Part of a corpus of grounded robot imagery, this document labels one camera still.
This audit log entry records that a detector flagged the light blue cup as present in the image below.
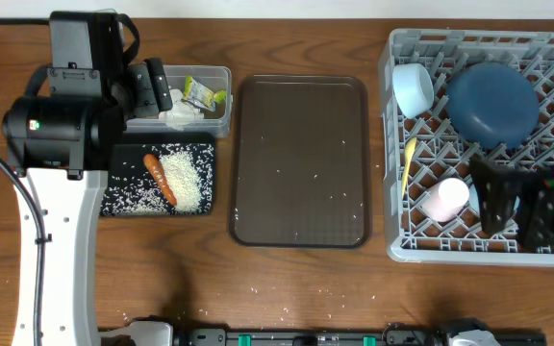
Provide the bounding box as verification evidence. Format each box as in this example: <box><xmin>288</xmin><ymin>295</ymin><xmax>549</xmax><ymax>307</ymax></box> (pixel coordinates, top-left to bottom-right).
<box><xmin>468</xmin><ymin>184</ymin><xmax>520</xmax><ymax>216</ymax></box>

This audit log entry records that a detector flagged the white paper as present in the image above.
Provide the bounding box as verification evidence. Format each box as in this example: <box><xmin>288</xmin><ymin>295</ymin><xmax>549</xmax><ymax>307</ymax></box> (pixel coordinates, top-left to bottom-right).
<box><xmin>158</xmin><ymin>88</ymin><xmax>204</xmax><ymax>131</ymax></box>

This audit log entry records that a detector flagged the yellow food wrapper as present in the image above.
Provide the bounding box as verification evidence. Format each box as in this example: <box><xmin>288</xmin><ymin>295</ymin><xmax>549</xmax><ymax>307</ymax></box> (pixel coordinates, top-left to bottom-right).
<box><xmin>183</xmin><ymin>75</ymin><xmax>228</xmax><ymax>111</ymax></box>

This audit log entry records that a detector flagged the pink white cup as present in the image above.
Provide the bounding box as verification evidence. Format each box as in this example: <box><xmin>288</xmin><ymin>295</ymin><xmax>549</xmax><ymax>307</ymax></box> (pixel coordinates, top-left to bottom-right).
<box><xmin>421</xmin><ymin>178</ymin><xmax>469</xmax><ymax>222</ymax></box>

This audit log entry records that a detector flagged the large blue plate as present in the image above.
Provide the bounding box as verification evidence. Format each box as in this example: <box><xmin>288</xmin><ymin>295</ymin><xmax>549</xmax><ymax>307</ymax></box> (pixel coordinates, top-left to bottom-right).
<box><xmin>445</xmin><ymin>62</ymin><xmax>540</xmax><ymax>150</ymax></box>

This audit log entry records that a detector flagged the yellow spoon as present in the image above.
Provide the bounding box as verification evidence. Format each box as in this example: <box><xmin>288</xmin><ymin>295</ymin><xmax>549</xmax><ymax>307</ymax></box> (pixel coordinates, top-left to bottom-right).
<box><xmin>401</xmin><ymin>137</ymin><xmax>417</xmax><ymax>198</ymax></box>

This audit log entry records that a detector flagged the light blue rice bowl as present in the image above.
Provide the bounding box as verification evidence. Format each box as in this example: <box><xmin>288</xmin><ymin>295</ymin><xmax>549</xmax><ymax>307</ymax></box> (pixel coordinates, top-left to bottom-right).
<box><xmin>392</xmin><ymin>63</ymin><xmax>435</xmax><ymax>119</ymax></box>

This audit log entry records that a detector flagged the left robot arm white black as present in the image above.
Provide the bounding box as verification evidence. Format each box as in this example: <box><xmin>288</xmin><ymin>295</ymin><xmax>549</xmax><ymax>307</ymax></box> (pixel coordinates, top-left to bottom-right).
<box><xmin>3</xmin><ymin>58</ymin><xmax>174</xmax><ymax>345</ymax></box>

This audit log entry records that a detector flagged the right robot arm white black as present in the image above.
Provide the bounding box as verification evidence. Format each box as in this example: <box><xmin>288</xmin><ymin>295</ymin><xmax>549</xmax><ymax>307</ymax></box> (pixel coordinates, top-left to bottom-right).
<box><xmin>469</xmin><ymin>158</ymin><xmax>554</xmax><ymax>250</ymax></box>

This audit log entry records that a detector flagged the grey dishwasher rack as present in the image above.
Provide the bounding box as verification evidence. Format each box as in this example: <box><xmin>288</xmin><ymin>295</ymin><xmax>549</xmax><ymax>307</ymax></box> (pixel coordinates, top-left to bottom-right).
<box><xmin>378</xmin><ymin>29</ymin><xmax>554</xmax><ymax>267</ymax></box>

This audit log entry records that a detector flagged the orange carrot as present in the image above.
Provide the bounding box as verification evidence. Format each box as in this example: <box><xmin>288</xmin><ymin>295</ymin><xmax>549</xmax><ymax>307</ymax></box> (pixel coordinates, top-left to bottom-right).
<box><xmin>143</xmin><ymin>154</ymin><xmax>177</xmax><ymax>207</ymax></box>

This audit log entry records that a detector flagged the clear plastic bin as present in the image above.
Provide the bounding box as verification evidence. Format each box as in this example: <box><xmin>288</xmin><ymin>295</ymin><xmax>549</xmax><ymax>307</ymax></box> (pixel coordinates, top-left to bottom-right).
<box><xmin>127</xmin><ymin>65</ymin><xmax>233</xmax><ymax>137</ymax></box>

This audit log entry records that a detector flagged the black tray bin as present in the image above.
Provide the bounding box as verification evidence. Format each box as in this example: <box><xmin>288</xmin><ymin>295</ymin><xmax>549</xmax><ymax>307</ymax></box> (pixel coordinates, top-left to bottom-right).
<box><xmin>98</xmin><ymin>132</ymin><xmax>217</xmax><ymax>218</ymax></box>

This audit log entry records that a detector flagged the spilled white rice pile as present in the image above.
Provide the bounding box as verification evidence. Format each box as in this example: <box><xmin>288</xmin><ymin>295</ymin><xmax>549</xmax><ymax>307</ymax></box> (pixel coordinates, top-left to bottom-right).
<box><xmin>101</xmin><ymin>142</ymin><xmax>215</xmax><ymax>217</ymax></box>

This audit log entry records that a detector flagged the brown serving tray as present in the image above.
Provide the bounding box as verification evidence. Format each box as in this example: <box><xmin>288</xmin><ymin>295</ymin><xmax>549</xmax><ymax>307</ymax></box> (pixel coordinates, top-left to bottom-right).
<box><xmin>228</xmin><ymin>75</ymin><xmax>372</xmax><ymax>249</ymax></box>

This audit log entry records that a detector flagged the black rail at table edge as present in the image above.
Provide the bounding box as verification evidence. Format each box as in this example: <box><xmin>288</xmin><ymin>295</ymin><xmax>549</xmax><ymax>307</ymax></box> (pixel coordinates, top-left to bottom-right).
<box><xmin>98</xmin><ymin>316</ymin><xmax>547</xmax><ymax>346</ymax></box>

